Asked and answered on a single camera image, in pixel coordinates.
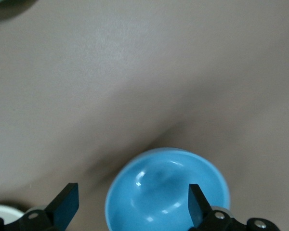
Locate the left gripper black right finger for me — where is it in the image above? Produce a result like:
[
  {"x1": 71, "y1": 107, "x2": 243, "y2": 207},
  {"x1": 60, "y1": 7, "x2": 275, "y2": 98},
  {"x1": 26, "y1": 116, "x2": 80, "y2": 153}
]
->
[{"x1": 187, "y1": 183, "x2": 248, "y2": 231}]

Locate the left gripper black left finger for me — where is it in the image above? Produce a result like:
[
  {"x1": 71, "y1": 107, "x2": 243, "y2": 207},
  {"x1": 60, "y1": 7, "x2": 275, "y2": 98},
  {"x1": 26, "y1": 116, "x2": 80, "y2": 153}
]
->
[{"x1": 20, "y1": 182, "x2": 79, "y2": 231}]

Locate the blue bowl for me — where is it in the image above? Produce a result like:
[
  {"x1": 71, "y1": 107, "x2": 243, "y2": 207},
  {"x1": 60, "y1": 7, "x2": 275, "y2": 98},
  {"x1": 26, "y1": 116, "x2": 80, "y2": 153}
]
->
[{"x1": 105, "y1": 147, "x2": 231, "y2": 231}]

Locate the cream toaster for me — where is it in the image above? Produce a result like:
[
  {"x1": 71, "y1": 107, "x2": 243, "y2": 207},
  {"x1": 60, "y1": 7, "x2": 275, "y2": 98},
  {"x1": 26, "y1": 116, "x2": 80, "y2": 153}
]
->
[{"x1": 0, "y1": 204, "x2": 24, "y2": 221}]

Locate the brown table cover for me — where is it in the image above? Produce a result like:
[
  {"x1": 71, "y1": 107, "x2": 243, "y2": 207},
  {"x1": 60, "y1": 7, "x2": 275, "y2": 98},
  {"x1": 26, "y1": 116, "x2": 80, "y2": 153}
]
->
[{"x1": 0, "y1": 0, "x2": 289, "y2": 231}]

